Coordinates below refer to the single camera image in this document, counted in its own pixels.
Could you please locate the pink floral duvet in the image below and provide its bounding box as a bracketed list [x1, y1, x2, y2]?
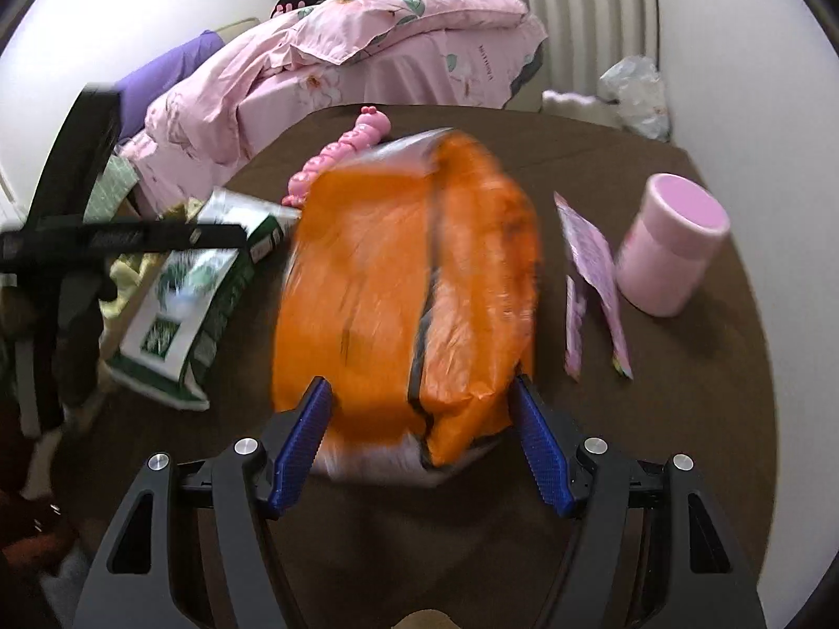
[118, 0, 550, 217]

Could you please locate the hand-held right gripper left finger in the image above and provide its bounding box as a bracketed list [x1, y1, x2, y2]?
[71, 375, 335, 629]

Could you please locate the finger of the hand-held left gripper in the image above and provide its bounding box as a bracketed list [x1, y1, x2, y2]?
[23, 84, 124, 232]
[0, 221, 250, 269]

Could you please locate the white plastic bag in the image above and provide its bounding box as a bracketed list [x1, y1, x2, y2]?
[596, 54, 673, 142]

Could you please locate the pink cylindrical cup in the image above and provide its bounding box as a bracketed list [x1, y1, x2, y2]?
[615, 172, 732, 317]

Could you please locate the beige headboard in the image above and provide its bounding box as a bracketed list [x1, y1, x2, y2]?
[213, 16, 263, 40]

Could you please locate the purple pillow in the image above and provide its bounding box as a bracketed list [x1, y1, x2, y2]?
[111, 29, 227, 145]

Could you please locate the white fluffy item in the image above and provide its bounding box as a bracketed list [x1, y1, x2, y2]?
[541, 88, 623, 128]

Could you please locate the pink printed wrapper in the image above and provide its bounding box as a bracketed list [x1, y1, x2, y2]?
[552, 191, 636, 382]

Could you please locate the orange snack bag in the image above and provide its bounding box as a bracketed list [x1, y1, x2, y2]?
[270, 127, 544, 487]

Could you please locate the bed with pink floral sheet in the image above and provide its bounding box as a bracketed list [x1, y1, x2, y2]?
[229, 32, 548, 168]

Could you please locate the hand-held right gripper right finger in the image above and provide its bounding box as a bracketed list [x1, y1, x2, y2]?
[510, 373, 768, 629]

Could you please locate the green checked cloth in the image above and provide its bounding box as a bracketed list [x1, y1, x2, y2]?
[82, 154, 142, 224]

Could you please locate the green and white snack packet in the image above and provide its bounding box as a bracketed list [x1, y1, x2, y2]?
[98, 187, 304, 413]

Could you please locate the pink caterpillar toy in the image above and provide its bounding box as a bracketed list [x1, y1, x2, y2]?
[281, 103, 395, 209]

